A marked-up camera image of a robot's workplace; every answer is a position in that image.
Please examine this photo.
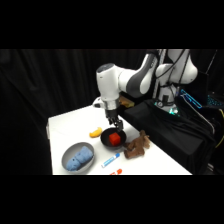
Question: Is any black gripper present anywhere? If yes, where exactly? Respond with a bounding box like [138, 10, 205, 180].
[104, 107, 125, 132]

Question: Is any red cube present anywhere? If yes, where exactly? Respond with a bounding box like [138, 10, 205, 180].
[108, 131, 122, 147]

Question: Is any black bowl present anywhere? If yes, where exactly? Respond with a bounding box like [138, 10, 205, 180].
[100, 127, 128, 151]

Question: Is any grey bowl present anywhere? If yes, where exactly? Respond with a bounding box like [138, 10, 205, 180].
[60, 141, 96, 175]

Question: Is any yellow banana toy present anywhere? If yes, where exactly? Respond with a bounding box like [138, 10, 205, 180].
[88, 126, 104, 139]

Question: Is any tan box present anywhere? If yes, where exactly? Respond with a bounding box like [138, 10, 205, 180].
[119, 96, 136, 109]

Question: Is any brown plush toy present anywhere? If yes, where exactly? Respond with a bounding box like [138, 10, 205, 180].
[123, 129, 151, 160]

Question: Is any blue and white marker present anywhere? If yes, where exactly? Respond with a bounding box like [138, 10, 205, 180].
[100, 152, 121, 169]

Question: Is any blue cloth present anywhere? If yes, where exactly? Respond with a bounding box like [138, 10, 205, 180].
[65, 145, 94, 173]

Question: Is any black cloth-covered stand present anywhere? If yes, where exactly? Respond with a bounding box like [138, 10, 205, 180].
[119, 98, 216, 176]

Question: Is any blue-lit electronic device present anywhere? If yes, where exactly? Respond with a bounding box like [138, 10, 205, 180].
[179, 87, 224, 110]

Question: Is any black curtain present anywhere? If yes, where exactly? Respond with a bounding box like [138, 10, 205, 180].
[0, 49, 224, 176]

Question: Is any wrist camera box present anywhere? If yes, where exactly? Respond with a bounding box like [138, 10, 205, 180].
[92, 96, 103, 109]

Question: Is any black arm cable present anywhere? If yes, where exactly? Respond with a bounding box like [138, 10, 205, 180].
[156, 49, 188, 101]

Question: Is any yellow cable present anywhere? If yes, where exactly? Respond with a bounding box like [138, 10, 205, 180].
[212, 108, 224, 152]

